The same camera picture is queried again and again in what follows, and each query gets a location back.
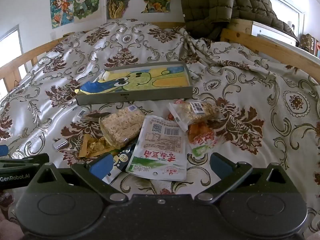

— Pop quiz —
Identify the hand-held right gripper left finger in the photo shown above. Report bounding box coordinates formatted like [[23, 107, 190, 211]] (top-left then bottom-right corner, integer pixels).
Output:
[[26, 154, 129, 204]]

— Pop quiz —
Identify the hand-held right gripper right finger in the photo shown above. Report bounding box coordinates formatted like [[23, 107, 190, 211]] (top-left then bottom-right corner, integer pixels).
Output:
[[194, 152, 293, 204]]

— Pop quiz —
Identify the gold wrapper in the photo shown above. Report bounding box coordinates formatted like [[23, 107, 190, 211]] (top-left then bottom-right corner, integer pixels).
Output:
[[78, 134, 118, 158]]

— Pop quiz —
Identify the dark blue snack packet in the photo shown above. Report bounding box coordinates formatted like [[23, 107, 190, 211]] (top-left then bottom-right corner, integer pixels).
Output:
[[101, 144, 137, 185]]

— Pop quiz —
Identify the orange red snack packet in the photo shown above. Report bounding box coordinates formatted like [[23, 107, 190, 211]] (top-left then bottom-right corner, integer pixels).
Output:
[[187, 122, 217, 157]]

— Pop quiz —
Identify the clear rice cracker packet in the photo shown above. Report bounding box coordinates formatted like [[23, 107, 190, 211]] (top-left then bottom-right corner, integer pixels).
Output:
[[99, 106, 147, 149]]

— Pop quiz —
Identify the small white candy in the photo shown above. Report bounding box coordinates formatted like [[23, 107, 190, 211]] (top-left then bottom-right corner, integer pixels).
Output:
[[52, 139, 68, 150]]

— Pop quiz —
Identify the white green pouch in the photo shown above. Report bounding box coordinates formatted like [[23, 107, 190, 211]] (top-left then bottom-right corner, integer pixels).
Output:
[[125, 115, 187, 182]]

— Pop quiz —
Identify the clear nut bar packet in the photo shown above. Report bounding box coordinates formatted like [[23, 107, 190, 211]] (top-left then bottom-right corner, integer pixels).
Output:
[[167, 100, 222, 132]]

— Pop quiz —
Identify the grey tray with cartoon drawing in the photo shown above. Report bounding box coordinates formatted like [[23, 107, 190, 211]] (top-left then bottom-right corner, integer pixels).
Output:
[[76, 60, 193, 105]]

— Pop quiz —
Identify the floral printed blanket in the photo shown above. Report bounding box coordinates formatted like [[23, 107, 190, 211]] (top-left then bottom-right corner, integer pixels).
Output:
[[0, 19, 320, 240]]

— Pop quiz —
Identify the small yellow white wrapper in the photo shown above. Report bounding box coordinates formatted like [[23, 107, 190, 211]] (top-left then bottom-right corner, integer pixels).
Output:
[[96, 70, 110, 82]]

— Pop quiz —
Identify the window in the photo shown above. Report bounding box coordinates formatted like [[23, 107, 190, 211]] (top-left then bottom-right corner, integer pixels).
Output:
[[0, 25, 28, 98]]

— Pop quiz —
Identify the brown printed bag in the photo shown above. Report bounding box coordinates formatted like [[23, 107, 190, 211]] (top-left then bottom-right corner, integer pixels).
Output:
[[299, 34, 320, 55]]

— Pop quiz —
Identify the olive quilted jacket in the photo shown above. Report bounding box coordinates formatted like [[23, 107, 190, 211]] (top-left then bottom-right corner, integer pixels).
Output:
[[179, 0, 299, 42]]

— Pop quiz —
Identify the wooden bed frame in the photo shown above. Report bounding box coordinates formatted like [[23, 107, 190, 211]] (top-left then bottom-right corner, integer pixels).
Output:
[[0, 19, 320, 90]]

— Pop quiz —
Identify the anime figures wall poster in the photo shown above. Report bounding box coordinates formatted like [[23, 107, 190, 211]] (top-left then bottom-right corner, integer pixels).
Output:
[[50, 0, 103, 29]]

